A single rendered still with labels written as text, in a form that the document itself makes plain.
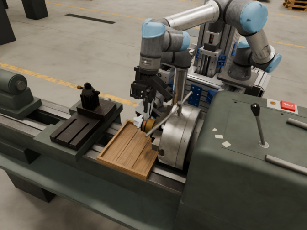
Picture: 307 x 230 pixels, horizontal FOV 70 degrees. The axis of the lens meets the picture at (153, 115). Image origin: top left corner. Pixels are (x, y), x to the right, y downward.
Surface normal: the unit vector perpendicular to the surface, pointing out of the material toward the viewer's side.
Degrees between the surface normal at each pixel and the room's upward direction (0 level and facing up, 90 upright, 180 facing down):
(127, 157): 0
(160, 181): 0
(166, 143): 65
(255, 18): 85
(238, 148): 0
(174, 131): 42
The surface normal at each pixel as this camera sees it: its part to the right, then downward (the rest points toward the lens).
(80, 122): 0.04, -0.77
